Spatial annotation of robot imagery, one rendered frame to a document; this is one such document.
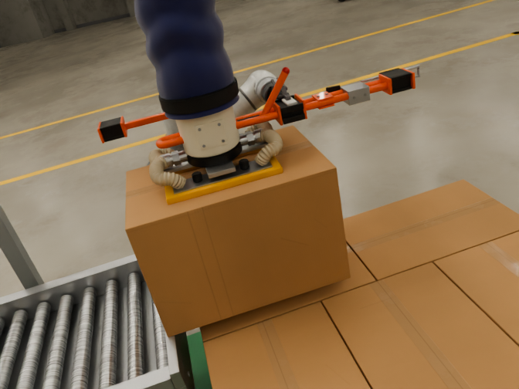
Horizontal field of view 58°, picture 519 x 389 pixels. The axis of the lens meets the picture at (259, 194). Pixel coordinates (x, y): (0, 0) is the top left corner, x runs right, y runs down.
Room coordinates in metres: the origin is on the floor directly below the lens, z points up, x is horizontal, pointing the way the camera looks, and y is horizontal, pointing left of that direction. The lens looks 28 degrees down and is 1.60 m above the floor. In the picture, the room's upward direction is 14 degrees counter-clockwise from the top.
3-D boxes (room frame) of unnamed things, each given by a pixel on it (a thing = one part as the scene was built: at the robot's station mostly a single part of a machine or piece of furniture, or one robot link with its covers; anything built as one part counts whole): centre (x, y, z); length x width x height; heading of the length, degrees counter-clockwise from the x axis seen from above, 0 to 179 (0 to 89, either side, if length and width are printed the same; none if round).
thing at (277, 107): (1.35, -0.15, 1.13); 0.10 x 0.08 x 0.06; 7
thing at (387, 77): (1.38, -0.50, 1.12); 0.08 x 0.07 x 0.05; 97
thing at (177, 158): (1.32, 0.10, 1.07); 0.34 x 0.25 x 0.06; 97
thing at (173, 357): (1.28, 0.40, 0.58); 0.70 x 0.03 x 0.06; 8
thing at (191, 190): (1.23, 0.09, 1.03); 0.34 x 0.10 x 0.05; 97
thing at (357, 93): (1.37, -0.36, 1.12); 0.07 x 0.07 x 0.04; 7
